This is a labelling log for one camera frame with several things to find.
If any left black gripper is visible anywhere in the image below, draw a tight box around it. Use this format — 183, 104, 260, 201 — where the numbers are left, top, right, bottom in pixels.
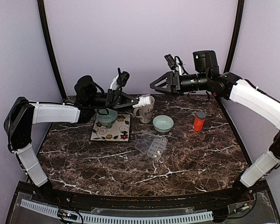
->
88, 89, 141, 112

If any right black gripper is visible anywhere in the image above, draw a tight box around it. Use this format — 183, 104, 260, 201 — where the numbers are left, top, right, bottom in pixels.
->
151, 70, 210, 97

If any small white pill bottle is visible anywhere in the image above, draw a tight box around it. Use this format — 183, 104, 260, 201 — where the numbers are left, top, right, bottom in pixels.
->
133, 94, 153, 108

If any orange bottle grey cap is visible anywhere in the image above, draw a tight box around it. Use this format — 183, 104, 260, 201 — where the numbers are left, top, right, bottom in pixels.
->
193, 111, 206, 132

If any clear plastic pill organizer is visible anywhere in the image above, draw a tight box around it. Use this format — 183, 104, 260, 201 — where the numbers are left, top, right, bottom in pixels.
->
135, 132, 168, 160

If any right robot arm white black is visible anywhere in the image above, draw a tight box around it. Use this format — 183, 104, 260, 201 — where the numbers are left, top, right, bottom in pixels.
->
150, 50, 280, 203

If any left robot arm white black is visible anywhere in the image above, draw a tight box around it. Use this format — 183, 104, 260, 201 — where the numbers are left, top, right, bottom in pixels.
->
4, 73, 140, 203

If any cream ceramic mug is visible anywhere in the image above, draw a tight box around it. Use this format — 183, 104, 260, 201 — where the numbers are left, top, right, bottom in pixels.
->
133, 97, 155, 124

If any celadon bowl on tray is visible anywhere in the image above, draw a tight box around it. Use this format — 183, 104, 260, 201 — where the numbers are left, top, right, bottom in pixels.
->
96, 108, 118, 126

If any square floral ceramic tray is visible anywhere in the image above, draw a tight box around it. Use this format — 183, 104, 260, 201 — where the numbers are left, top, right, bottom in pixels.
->
90, 114, 131, 142

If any celadon bowl on table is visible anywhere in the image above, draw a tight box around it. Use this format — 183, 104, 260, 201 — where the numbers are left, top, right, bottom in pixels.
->
153, 115, 174, 133

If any small circuit board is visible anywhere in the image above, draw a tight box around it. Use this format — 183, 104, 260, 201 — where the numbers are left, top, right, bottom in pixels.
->
57, 210, 77, 220

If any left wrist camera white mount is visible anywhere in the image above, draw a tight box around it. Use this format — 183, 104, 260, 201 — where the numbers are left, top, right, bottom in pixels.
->
110, 68, 130, 91

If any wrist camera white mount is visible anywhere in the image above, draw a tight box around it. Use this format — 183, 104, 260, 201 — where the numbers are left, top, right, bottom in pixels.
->
164, 54, 189, 76
110, 68, 130, 91

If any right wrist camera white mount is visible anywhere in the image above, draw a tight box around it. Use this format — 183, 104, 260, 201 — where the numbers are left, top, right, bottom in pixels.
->
164, 54, 189, 76

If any right black frame post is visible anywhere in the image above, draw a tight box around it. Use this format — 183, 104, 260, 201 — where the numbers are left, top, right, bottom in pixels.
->
223, 0, 245, 73

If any black frame post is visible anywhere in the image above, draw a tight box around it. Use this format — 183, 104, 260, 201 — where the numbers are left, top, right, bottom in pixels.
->
223, 0, 245, 73
37, 0, 67, 100

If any left black frame post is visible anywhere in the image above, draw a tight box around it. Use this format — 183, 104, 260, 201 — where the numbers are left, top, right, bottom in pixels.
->
37, 0, 67, 100

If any black front table rail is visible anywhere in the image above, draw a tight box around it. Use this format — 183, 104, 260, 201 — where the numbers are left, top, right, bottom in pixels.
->
42, 189, 234, 210

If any white slotted cable duct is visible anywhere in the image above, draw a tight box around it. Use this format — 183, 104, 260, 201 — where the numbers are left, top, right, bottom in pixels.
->
20, 199, 213, 224

